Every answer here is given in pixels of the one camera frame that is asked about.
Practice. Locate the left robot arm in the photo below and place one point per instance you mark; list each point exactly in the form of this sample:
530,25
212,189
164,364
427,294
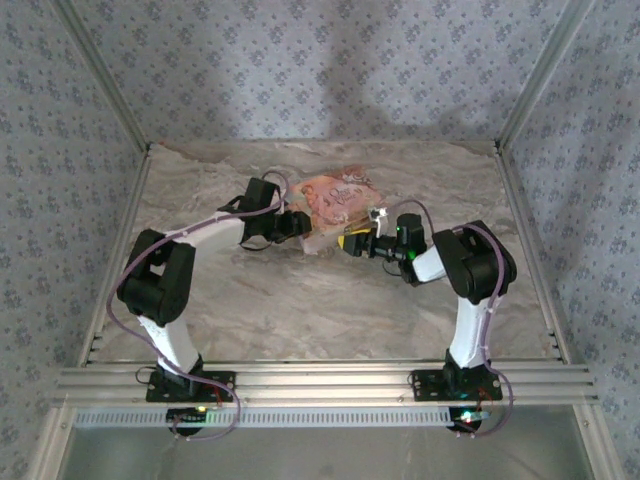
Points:
177,345

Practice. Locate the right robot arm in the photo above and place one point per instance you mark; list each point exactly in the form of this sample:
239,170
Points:
470,330

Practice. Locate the silver padlock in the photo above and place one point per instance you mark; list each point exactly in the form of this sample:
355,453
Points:
377,215

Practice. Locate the controller board with green light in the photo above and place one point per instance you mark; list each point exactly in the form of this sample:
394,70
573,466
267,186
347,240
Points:
470,416

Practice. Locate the aluminium table side rail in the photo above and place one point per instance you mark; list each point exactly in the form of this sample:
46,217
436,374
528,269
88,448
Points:
120,260
530,260

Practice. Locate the aluminium mounting rail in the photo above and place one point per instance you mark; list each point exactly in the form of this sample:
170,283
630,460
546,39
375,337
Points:
325,382

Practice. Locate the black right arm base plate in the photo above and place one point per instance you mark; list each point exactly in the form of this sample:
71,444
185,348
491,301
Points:
425,385

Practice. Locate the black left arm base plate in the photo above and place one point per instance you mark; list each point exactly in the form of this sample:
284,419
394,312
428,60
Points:
225,385

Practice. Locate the aluminium frame post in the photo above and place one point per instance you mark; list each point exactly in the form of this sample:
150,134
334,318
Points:
545,70
100,70

